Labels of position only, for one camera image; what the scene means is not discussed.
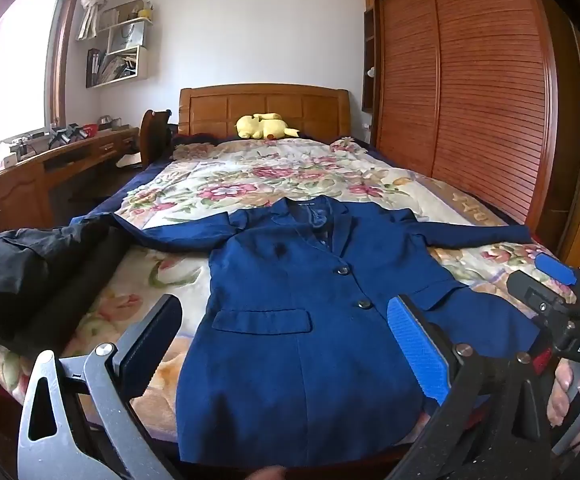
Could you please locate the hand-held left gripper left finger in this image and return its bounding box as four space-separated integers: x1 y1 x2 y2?
17 294 185 480

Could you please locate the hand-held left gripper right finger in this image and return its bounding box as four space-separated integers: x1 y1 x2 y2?
386 294 554 480

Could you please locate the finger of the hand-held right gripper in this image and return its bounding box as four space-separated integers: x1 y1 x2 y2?
507 270 573 331
534 252 580 295

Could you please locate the navy blue blazer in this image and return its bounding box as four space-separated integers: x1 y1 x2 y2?
111 196 543 466

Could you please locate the person's right hand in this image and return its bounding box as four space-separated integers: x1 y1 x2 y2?
546 360 580 428

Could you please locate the black jacket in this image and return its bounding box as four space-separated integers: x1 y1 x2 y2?
0 212 136 361

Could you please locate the navy bed sheet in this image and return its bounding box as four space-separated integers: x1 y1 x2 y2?
70 160 171 228

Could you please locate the floral blanket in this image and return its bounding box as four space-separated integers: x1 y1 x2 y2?
0 137 578 441

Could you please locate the wooden desk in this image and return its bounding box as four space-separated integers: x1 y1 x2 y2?
0 127 141 241

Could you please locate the wooden slatted wardrobe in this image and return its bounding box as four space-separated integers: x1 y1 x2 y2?
362 0 578 256

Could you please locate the wooden chair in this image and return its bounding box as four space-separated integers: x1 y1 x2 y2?
139 108 178 171

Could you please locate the black device on desk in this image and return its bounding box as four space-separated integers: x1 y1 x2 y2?
47 124 88 150

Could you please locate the tissue box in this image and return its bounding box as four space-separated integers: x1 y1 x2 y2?
0 142 18 173

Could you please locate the yellow plush toy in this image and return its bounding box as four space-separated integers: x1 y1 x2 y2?
235 112 301 141

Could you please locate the wooden bed headboard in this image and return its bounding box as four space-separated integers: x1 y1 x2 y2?
177 84 351 143

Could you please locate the window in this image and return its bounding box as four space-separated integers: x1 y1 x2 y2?
0 0 66 151

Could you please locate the white paper bag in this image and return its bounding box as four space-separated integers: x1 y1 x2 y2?
107 22 146 56

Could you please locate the tied white curtain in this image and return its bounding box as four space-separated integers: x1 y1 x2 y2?
77 0 121 41

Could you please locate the white wall shelf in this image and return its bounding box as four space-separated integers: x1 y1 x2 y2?
85 2 153 88

